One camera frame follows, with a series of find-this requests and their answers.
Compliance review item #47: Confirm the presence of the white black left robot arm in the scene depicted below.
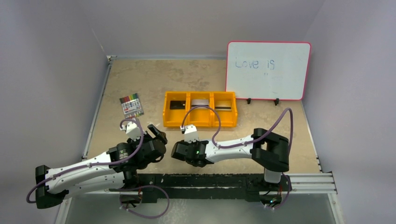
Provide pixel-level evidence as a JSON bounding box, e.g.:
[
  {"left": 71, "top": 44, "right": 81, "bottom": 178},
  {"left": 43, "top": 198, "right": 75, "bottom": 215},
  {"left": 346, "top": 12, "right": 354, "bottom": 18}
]
[{"left": 32, "top": 121, "right": 168, "bottom": 209}]

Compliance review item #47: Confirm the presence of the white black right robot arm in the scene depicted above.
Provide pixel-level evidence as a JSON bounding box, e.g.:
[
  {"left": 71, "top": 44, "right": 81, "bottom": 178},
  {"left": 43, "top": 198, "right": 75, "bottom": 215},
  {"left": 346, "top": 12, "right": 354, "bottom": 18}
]
[{"left": 171, "top": 127, "right": 290, "bottom": 190}]

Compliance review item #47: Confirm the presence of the black magnetic stripe card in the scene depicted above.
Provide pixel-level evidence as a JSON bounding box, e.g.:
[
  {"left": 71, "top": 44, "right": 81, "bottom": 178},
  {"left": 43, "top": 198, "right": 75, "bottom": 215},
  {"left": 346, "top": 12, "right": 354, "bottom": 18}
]
[{"left": 170, "top": 100, "right": 186, "bottom": 110}]

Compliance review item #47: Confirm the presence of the silver magnetic stripe card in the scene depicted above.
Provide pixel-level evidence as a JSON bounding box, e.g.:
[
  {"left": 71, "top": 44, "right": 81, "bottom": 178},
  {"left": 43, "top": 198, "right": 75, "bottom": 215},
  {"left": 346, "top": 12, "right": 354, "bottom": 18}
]
[{"left": 191, "top": 99, "right": 210, "bottom": 108}]

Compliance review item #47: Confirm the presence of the gold magnetic stripe card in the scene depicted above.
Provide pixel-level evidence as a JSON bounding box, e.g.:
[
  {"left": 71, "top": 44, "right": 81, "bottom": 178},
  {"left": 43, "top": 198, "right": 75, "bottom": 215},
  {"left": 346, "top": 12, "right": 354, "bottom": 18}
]
[{"left": 214, "top": 101, "right": 232, "bottom": 111}]

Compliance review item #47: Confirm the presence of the yellow three-compartment bin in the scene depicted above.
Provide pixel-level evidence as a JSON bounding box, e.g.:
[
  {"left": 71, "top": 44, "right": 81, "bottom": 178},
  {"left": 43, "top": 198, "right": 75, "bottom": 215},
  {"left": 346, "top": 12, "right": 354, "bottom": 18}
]
[{"left": 163, "top": 91, "right": 238, "bottom": 128}]

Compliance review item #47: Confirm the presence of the marker pen pack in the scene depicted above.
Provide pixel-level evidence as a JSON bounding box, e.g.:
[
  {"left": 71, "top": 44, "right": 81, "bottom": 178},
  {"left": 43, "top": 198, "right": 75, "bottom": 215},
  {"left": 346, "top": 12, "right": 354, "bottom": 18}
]
[{"left": 119, "top": 93, "right": 144, "bottom": 119}]

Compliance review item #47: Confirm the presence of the pink-framed whiteboard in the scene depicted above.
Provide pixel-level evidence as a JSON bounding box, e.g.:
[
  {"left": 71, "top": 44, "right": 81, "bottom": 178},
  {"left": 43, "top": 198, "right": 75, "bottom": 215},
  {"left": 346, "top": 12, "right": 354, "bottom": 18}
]
[{"left": 225, "top": 41, "right": 311, "bottom": 101}]

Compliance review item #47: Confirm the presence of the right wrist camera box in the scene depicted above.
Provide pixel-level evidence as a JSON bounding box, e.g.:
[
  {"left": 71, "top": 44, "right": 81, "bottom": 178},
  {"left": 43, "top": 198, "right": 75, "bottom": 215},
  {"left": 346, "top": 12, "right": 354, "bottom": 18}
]
[{"left": 180, "top": 124, "right": 199, "bottom": 143}]

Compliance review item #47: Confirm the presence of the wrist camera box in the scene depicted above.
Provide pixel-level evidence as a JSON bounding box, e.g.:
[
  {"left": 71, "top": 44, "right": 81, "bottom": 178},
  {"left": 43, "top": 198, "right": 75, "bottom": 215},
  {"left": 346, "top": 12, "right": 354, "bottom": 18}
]
[
  {"left": 120, "top": 120, "right": 142, "bottom": 141},
  {"left": 180, "top": 124, "right": 199, "bottom": 143}
]

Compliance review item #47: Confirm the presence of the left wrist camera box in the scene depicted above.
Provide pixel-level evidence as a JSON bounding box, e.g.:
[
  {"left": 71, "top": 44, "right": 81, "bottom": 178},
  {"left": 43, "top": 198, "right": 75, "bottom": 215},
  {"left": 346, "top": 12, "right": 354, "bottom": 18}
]
[{"left": 120, "top": 120, "right": 142, "bottom": 141}]

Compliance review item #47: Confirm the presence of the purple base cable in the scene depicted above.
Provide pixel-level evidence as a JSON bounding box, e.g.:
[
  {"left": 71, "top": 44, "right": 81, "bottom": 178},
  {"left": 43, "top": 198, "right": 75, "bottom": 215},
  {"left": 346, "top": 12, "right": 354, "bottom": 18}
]
[{"left": 119, "top": 183, "right": 170, "bottom": 219}]

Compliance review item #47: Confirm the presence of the black front table rail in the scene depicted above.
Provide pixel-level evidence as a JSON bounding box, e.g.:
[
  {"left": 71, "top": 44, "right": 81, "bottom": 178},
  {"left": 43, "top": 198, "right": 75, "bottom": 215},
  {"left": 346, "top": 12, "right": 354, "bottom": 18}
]
[{"left": 109, "top": 173, "right": 293, "bottom": 204}]

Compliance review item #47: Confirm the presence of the right aluminium frame rail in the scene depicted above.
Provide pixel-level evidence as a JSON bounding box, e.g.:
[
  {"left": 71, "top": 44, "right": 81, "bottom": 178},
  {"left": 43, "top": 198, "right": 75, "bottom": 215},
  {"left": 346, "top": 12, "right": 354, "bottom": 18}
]
[{"left": 289, "top": 173, "right": 337, "bottom": 194}]

